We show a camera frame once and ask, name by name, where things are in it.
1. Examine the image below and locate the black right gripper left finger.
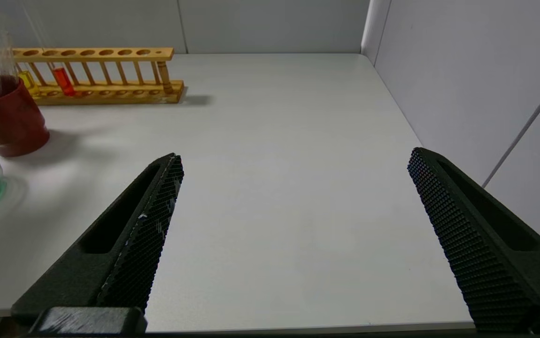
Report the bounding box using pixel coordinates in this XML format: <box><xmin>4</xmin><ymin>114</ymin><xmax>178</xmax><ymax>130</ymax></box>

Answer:
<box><xmin>11</xmin><ymin>153</ymin><xmax>185</xmax><ymax>325</ymax></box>

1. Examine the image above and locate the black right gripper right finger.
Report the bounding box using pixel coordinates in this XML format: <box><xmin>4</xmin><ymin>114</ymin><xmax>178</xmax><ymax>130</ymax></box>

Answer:
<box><xmin>407</xmin><ymin>147</ymin><xmax>540</xmax><ymax>335</ymax></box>

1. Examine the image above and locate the wooden test tube rack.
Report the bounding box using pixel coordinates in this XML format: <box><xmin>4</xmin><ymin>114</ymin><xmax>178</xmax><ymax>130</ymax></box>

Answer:
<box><xmin>0</xmin><ymin>47</ymin><xmax>185</xmax><ymax>106</ymax></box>

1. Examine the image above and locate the test tube red liquid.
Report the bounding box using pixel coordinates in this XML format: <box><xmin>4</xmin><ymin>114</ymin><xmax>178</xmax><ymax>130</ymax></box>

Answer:
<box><xmin>22</xmin><ymin>5</ymin><xmax>76</xmax><ymax>97</ymax></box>

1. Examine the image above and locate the test tube pale yellow liquid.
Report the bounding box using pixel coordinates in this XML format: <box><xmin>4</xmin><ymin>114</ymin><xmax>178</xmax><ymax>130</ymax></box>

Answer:
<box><xmin>0</xmin><ymin>0</ymin><xmax>41</xmax><ymax>98</ymax></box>

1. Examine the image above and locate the empty glass test tube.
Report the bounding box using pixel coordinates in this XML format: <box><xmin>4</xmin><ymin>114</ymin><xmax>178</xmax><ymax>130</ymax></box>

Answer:
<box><xmin>0</xmin><ymin>29</ymin><xmax>19</xmax><ymax>92</ymax></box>

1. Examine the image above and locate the red plastic cup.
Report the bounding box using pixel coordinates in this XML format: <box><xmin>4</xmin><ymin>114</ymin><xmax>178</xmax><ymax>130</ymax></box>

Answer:
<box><xmin>0</xmin><ymin>75</ymin><xmax>51</xmax><ymax>157</ymax></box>

